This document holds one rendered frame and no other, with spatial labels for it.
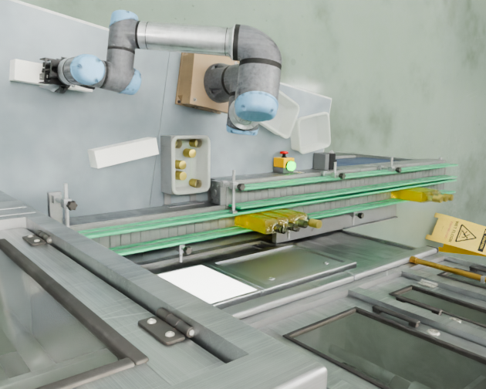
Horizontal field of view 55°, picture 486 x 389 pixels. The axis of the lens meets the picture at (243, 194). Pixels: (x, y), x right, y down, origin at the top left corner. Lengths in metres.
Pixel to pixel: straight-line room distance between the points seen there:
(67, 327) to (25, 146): 1.18
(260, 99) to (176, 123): 0.69
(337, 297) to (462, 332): 0.39
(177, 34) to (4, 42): 0.57
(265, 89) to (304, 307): 0.67
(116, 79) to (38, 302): 0.86
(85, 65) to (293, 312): 0.90
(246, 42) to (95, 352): 0.99
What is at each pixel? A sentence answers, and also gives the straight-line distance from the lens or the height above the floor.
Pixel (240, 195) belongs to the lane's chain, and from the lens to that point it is 1.94.
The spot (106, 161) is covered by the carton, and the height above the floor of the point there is 0.81.
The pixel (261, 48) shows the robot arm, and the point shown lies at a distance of 1.29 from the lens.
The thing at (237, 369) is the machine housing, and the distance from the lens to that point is 0.40.
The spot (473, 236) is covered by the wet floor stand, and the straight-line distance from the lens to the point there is 5.05.
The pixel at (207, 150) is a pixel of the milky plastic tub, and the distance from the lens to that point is 1.87.
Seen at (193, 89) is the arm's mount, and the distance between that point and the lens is 1.81.
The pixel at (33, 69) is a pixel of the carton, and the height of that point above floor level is 0.81.
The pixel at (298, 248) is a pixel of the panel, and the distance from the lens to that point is 1.98.
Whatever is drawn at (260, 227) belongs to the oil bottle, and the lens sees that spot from 1.82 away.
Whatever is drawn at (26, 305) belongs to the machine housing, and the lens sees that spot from 0.60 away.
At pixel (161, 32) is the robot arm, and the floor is 1.19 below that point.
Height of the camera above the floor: 2.35
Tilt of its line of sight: 49 degrees down
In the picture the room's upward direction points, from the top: 102 degrees clockwise
